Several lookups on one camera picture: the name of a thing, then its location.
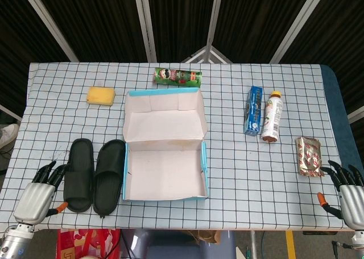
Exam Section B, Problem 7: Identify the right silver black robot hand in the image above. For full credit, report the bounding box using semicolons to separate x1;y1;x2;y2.
317;159;364;231

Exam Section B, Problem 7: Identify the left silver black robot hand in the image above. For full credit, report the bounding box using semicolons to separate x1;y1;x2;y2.
13;160;71;225

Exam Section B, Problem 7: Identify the black rubber slipper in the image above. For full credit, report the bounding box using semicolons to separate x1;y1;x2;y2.
63;138;95;214
93;139;126;218

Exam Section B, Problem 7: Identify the light blue cardboard shoe box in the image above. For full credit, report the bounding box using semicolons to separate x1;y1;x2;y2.
122;87;209;202

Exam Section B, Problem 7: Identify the silver foil snack packet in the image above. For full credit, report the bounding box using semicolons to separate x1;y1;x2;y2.
295;136;325;177

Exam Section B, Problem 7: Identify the red patterned bag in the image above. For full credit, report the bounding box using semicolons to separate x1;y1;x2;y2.
57;228;122;259

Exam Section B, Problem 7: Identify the light blue checked tablecloth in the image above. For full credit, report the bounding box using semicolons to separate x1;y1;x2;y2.
0;61;352;234

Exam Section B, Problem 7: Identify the white bottle with yellow cap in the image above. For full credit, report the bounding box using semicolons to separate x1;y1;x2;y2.
260;90;283;144

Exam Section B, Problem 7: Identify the yellow sponge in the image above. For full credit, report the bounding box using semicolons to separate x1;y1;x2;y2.
86;86;115;107

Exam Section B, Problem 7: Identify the blue cardboard carton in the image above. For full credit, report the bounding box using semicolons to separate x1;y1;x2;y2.
243;85;266;136

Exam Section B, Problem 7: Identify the grey blue chair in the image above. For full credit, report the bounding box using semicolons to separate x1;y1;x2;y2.
121;229;237;259

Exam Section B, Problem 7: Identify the brown paper bag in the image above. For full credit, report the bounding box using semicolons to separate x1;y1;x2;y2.
189;229;222;244

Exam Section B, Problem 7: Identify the colourful printed package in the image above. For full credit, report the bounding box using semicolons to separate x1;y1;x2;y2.
154;67;203;89

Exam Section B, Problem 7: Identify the black cable plug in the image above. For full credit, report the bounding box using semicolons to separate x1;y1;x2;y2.
332;240;353;250

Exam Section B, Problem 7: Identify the white metal frame strut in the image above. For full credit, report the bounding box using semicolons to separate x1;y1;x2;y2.
269;0;329;64
346;110;364;124
133;0;158;63
205;0;226;62
18;0;80;63
0;103;23;121

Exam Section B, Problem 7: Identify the white triangular frame bracket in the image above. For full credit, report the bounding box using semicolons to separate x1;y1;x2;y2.
181;45;233;64

